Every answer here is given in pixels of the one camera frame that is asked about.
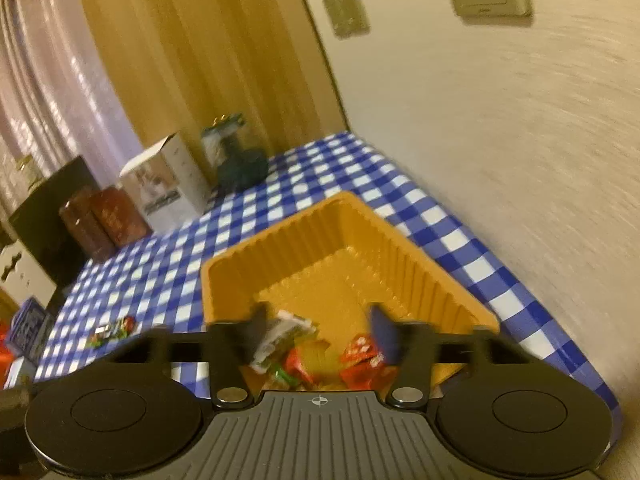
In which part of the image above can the red snack pack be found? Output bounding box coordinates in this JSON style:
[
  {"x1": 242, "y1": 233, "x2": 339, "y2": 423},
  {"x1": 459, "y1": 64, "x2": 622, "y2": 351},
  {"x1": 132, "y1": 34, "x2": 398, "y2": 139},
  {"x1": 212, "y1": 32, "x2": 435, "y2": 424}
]
[
  {"x1": 340, "y1": 334, "x2": 397, "y2": 391},
  {"x1": 282, "y1": 347, "x2": 314, "y2": 385}
]

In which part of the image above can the small green candy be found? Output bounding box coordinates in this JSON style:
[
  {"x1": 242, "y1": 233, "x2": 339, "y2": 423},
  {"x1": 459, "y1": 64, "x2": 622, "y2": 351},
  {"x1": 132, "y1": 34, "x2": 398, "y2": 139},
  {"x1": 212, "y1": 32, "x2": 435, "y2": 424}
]
[{"x1": 262, "y1": 363, "x2": 302, "y2": 391}]

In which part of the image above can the clear sesame bar packet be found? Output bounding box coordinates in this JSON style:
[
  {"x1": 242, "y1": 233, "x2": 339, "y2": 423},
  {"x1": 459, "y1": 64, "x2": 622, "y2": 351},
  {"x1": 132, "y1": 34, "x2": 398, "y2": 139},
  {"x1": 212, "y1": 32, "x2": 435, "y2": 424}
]
[{"x1": 250, "y1": 310, "x2": 319, "y2": 375}]

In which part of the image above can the small red candy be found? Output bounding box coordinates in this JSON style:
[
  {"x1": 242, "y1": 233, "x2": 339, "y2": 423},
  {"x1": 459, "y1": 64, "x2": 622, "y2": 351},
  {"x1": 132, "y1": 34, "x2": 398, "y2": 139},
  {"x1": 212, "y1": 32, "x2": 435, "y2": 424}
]
[{"x1": 120, "y1": 315, "x2": 136, "y2": 333}]

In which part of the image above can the green black sausage snack pack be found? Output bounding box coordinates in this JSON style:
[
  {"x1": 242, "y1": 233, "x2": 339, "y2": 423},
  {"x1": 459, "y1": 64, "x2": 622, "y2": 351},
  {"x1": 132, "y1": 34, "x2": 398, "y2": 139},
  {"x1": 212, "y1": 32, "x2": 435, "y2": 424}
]
[{"x1": 87, "y1": 323, "x2": 128, "y2": 349}]

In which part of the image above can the dark red snack packet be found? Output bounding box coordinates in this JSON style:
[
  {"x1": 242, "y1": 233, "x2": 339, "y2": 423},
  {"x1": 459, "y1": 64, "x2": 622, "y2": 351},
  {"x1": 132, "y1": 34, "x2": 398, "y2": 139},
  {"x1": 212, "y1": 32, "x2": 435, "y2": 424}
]
[{"x1": 342, "y1": 334, "x2": 378, "y2": 363}]

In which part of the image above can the yellow green snack packet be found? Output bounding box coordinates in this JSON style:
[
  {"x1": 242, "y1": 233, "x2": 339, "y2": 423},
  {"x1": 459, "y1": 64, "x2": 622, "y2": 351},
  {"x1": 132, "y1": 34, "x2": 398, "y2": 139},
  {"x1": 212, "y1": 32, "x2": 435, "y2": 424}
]
[{"x1": 296, "y1": 339, "x2": 342, "y2": 386}]

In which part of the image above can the light blue carton box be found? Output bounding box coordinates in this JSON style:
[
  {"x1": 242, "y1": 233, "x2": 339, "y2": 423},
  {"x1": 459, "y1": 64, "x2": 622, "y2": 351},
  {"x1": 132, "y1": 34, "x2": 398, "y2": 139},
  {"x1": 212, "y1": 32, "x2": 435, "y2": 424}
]
[{"x1": 3, "y1": 356, "x2": 37, "y2": 389}]

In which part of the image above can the red gift bag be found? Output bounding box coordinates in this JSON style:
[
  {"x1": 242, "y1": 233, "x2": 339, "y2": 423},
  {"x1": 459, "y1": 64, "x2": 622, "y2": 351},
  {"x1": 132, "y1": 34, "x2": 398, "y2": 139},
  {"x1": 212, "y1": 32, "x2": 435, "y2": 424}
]
[{"x1": 0, "y1": 322, "x2": 14, "y2": 386}]

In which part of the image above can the blue milk carton box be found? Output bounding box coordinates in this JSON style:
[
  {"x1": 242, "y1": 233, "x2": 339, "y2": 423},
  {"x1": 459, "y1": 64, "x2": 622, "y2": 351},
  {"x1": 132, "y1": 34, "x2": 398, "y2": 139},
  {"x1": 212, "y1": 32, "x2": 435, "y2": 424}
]
[{"x1": 6, "y1": 297, "x2": 54, "y2": 365}]

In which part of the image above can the blue white checkered tablecloth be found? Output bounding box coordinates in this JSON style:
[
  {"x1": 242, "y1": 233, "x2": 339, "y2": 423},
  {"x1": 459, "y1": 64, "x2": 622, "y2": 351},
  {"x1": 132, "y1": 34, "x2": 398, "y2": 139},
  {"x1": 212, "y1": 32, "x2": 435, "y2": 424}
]
[{"x1": 29, "y1": 130, "x2": 626, "y2": 456}]

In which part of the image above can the orange plastic tray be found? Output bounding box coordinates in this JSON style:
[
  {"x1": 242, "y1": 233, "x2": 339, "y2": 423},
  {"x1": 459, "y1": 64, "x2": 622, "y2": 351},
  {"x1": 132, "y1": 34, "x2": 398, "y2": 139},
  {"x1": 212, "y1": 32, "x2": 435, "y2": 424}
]
[{"x1": 202, "y1": 192, "x2": 499, "y2": 397}]

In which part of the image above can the white chair back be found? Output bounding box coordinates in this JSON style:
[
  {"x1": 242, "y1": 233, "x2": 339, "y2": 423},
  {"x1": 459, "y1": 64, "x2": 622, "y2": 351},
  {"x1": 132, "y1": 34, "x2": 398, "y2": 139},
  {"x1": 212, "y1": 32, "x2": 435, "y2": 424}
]
[{"x1": 1, "y1": 240, "x2": 56, "y2": 308}]

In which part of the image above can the red chinese gift tin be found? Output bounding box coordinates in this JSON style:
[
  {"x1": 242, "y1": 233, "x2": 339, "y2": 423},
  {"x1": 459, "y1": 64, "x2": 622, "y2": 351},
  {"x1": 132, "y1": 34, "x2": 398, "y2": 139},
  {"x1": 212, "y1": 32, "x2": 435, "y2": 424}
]
[{"x1": 90, "y1": 186, "x2": 152, "y2": 248}]

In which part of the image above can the white product box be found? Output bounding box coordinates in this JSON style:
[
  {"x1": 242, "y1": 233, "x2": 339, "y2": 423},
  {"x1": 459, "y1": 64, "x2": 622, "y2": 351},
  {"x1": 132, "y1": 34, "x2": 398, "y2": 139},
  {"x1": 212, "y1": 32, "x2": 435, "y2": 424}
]
[{"x1": 119, "y1": 132, "x2": 212, "y2": 233}]

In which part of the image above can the glass jar with green base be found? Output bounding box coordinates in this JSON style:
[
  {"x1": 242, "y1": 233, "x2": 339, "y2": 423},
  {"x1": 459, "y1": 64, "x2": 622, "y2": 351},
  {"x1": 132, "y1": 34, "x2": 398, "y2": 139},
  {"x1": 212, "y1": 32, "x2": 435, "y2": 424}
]
[{"x1": 201, "y1": 113, "x2": 269, "y2": 194}]

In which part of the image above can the black appliance cabinet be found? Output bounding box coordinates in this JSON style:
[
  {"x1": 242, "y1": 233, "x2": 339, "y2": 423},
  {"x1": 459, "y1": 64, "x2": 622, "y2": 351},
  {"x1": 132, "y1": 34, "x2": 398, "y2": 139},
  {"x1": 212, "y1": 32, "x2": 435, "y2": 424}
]
[{"x1": 9, "y1": 156, "x2": 98, "y2": 288}]

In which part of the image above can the brown metal canister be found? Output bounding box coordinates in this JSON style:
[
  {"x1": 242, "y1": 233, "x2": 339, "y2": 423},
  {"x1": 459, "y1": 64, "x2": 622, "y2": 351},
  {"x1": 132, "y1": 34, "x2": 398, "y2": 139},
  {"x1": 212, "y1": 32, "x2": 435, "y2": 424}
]
[{"x1": 58, "y1": 186, "x2": 116, "y2": 263}]

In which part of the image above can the small decorated jar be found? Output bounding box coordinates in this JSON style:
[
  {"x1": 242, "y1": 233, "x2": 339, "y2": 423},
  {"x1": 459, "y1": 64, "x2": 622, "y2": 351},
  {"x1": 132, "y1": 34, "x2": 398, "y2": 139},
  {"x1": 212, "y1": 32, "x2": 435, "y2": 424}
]
[{"x1": 15, "y1": 155, "x2": 44, "y2": 190}]

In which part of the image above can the pink sheer curtain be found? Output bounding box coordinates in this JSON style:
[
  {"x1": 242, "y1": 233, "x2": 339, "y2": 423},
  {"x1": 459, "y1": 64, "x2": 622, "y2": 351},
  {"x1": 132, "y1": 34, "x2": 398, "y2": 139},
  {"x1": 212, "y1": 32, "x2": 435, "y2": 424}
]
[{"x1": 1, "y1": 0, "x2": 142, "y2": 214}]

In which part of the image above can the double wall socket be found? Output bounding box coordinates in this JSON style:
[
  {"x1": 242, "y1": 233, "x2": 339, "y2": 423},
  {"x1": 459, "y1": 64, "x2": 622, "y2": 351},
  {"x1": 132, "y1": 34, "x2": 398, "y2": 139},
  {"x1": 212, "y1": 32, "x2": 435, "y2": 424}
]
[{"x1": 322, "y1": 0, "x2": 370, "y2": 39}]

